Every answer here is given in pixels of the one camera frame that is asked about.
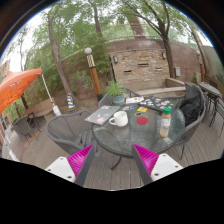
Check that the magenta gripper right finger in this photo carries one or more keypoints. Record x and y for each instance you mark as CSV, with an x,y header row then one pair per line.
x,y
153,166

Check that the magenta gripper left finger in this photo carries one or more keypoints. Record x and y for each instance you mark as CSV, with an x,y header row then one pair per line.
x,y
75,167

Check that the grey mesh chair left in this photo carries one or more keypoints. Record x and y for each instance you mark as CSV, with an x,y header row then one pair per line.
x,y
71,131

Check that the grey mesh chair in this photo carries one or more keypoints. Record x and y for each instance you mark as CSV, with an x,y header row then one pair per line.
x,y
105,101
71,131
191,128

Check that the grey mesh chair right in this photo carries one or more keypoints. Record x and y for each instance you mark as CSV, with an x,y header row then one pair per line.
x,y
191,128

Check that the round glass patio table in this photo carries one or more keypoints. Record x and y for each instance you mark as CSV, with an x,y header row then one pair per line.
x,y
119,140

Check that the red round coaster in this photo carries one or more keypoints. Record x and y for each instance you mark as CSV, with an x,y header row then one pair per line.
x,y
142,120

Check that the plastic bottle green cap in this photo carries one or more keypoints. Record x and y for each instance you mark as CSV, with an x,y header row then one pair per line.
x,y
165,122

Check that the yellow sticky card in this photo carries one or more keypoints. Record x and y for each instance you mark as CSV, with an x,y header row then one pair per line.
x,y
142,109

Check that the white ceramic mug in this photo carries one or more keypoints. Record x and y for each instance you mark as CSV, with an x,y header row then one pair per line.
x,y
119,119

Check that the grey laptop with stickers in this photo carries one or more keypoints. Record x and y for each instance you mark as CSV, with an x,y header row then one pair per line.
x,y
102,115

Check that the dark chair far left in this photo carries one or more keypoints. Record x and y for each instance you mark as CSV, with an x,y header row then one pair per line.
x,y
24,125

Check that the black laptop with stickers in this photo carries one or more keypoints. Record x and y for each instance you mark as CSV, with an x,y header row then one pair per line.
x,y
158,104

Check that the white paper sheet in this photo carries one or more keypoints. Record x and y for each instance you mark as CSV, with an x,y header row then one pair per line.
x,y
134,100

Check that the black backpack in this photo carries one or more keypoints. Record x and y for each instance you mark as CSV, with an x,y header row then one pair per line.
x,y
192,104

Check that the grey mesh chair far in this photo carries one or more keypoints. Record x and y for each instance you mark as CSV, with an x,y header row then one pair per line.
x,y
105,101

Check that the potted green plant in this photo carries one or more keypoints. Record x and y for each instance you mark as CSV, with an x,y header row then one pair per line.
x,y
116,92

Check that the dark side table right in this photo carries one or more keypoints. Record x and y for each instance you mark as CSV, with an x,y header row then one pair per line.
x,y
212,96

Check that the orange patio umbrella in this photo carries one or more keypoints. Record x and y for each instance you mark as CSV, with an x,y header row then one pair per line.
x,y
14,85

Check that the stone fountain wall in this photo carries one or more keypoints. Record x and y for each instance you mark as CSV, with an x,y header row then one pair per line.
x,y
133,66

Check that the wooden lamp post globe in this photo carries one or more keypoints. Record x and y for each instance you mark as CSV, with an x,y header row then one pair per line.
x,y
93,73

